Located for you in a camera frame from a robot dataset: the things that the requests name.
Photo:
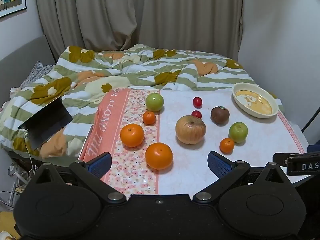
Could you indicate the glass jar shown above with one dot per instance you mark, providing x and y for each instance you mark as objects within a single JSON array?
[{"x": 13, "y": 170}]

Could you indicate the yellow brown round pear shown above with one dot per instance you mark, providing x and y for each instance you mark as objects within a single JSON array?
[{"x": 190, "y": 129}]

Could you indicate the green striped floral blanket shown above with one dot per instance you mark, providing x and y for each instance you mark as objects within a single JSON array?
[{"x": 140, "y": 65}]

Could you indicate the grey bed headboard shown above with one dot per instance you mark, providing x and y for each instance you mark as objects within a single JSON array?
[{"x": 21, "y": 52}]

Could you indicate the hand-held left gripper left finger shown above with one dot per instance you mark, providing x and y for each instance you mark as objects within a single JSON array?
[{"x": 101, "y": 164}]

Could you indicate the red cherry tomato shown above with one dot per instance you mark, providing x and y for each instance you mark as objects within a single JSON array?
[
  {"x": 197, "y": 101},
  {"x": 196, "y": 114}
]

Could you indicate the small mandarin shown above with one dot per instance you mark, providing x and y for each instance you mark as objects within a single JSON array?
[
  {"x": 227, "y": 145},
  {"x": 149, "y": 117}
]

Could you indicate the green apple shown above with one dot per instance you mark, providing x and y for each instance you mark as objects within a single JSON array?
[
  {"x": 238, "y": 132},
  {"x": 154, "y": 102}
]

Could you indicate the grey patterned pillow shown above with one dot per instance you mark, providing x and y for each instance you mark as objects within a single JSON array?
[{"x": 37, "y": 72}]

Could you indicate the cream oval bowl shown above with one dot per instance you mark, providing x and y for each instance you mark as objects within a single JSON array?
[{"x": 255, "y": 103}]

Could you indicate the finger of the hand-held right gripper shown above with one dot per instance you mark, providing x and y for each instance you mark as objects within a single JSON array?
[
  {"x": 313, "y": 148},
  {"x": 302, "y": 166}
]

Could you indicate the black laptop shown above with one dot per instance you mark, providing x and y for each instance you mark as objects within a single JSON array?
[{"x": 46, "y": 122}]

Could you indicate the pink floral towel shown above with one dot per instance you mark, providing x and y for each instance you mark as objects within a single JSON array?
[{"x": 262, "y": 150}]

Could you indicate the beige curtain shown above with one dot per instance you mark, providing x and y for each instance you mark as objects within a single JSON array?
[{"x": 140, "y": 12}]

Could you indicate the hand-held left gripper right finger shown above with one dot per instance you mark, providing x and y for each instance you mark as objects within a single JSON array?
[{"x": 217, "y": 164}]

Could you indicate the brown kiwi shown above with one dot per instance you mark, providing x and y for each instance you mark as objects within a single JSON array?
[{"x": 220, "y": 115}]

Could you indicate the large orange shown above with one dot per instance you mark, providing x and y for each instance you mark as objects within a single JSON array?
[
  {"x": 159, "y": 155},
  {"x": 132, "y": 135}
]

